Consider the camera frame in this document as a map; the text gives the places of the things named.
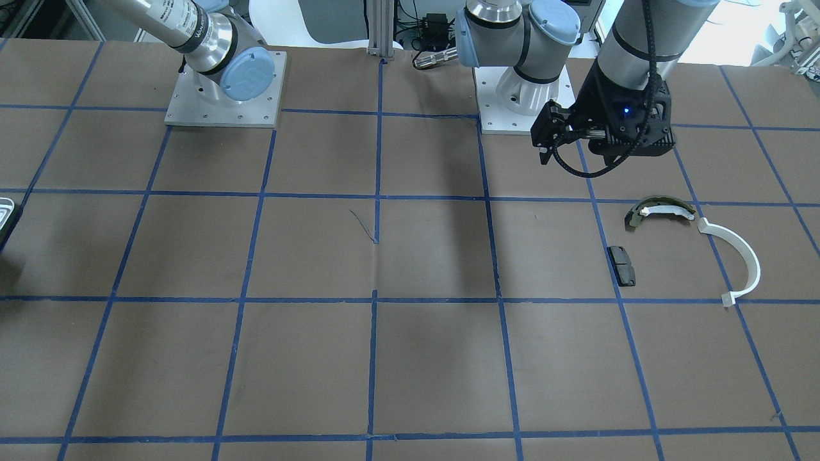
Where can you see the aluminium frame post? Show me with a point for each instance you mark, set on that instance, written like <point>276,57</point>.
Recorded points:
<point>380,23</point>

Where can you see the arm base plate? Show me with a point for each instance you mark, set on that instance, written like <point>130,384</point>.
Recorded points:
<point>508,105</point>
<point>198,102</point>

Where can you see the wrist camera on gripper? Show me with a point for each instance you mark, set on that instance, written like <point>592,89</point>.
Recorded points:
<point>548,131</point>

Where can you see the olive brake shoe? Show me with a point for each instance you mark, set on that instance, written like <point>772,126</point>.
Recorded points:
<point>658,204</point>

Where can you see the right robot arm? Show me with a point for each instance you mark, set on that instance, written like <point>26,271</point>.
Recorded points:
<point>215,42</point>

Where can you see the white chair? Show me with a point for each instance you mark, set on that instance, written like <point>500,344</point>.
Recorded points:
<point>282,24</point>

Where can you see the black brake pad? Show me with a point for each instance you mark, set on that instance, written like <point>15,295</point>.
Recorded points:
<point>622,266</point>

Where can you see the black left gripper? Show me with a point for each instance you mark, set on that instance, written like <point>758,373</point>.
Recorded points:
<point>593,97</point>

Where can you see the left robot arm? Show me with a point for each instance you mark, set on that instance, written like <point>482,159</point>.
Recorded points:
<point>647,38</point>

